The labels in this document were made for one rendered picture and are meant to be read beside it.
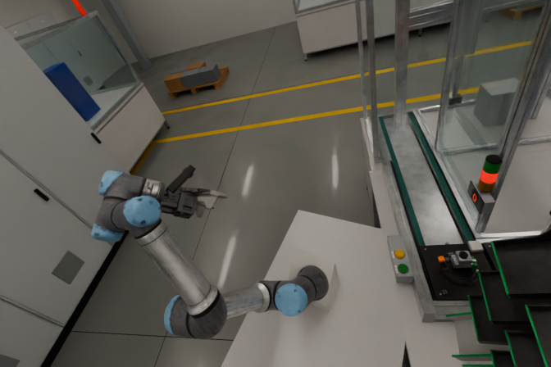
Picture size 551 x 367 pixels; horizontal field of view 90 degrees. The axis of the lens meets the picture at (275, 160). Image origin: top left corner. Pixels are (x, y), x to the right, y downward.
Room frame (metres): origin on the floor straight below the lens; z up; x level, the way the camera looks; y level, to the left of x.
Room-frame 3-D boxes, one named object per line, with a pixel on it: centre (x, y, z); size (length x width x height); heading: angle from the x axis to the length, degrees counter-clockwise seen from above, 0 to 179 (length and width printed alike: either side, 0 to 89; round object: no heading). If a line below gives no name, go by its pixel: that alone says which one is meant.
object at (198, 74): (6.17, 1.01, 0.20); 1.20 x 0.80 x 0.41; 70
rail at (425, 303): (0.77, -0.52, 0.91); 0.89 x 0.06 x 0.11; 161
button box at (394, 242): (0.61, -0.39, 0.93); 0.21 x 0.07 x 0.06; 161
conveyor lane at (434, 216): (0.74, -0.69, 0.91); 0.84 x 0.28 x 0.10; 161
